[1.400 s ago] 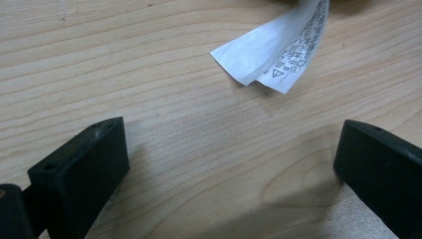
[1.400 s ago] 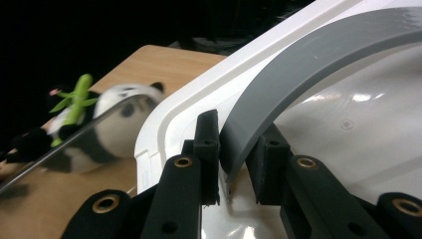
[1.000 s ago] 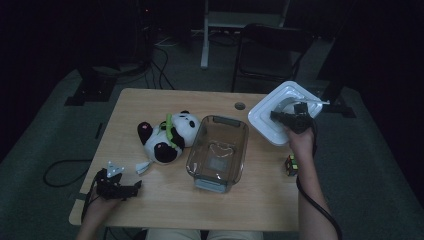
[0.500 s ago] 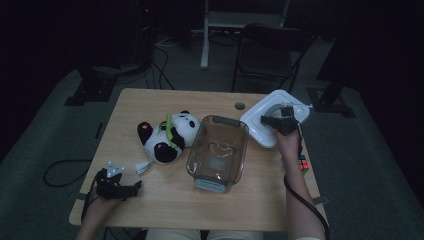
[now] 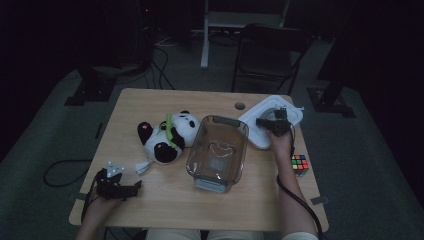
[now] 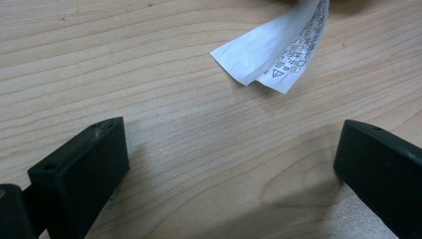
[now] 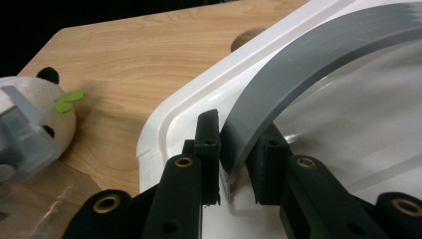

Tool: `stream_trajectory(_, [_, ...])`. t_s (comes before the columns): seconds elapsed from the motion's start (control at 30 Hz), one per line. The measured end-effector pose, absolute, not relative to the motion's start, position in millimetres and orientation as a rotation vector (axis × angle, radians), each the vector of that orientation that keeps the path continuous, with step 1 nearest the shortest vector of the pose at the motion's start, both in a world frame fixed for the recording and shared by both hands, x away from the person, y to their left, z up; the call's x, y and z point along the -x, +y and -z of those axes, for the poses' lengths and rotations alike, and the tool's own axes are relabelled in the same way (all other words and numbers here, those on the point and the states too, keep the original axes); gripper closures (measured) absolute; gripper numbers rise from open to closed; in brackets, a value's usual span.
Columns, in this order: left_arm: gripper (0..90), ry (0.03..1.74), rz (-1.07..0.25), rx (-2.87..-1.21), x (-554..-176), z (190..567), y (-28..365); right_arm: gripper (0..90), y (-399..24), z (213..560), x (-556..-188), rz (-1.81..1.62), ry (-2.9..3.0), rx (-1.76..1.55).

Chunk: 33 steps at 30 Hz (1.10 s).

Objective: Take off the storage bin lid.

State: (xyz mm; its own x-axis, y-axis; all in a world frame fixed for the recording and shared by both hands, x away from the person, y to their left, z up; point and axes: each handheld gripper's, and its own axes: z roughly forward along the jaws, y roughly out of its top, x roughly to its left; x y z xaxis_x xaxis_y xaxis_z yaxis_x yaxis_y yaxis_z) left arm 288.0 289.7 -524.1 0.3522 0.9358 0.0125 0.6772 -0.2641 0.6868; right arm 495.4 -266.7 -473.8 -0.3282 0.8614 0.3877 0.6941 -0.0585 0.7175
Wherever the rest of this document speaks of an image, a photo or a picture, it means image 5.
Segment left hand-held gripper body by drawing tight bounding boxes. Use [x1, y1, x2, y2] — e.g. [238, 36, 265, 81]
[94, 162, 134, 201]

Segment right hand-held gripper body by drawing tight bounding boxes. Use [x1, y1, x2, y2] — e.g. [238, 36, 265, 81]
[269, 106, 305, 137]

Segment white container lid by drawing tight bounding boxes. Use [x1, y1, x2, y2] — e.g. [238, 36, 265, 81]
[238, 94, 305, 150]

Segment colourful puzzle cube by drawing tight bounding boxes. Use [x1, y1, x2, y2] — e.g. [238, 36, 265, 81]
[290, 154, 310, 177]

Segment panda plush toy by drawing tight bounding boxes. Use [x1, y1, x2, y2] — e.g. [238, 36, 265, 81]
[134, 110, 202, 176]

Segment clear plastic container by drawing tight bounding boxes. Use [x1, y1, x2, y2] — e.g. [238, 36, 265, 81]
[185, 115, 250, 194]

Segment person's right hand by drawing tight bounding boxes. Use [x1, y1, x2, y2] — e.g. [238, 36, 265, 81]
[268, 131, 295, 166]

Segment person's left hand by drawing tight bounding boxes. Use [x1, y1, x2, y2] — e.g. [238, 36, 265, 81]
[83, 196, 124, 223]

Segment black stand base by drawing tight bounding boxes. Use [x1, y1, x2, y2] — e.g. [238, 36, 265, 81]
[306, 66, 357, 118]
[64, 64, 118, 107]

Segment person's left leg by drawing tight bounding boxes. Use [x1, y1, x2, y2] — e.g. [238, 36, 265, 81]
[144, 228, 203, 240]

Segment person's leg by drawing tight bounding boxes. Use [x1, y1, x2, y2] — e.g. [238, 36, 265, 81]
[206, 229, 264, 240]
[144, 228, 203, 240]

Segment black folding chair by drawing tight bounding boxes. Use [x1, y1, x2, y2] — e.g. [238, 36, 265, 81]
[231, 23, 314, 96]

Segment person's right leg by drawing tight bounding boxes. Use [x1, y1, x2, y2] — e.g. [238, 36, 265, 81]
[206, 229, 264, 240]

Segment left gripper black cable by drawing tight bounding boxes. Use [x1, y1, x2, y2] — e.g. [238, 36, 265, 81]
[80, 169, 101, 223]

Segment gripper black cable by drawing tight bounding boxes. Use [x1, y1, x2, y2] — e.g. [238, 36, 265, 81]
[80, 169, 101, 223]
[275, 124, 324, 240]

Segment black floor cable loop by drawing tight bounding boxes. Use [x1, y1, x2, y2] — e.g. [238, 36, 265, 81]
[43, 159, 93, 188]

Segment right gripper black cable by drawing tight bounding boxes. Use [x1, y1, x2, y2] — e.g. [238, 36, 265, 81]
[275, 124, 324, 240]

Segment white metal stand frame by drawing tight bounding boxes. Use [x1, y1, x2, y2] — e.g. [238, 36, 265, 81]
[200, 0, 291, 70]

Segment black floor cables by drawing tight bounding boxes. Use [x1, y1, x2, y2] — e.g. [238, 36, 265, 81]
[146, 46, 176, 90]

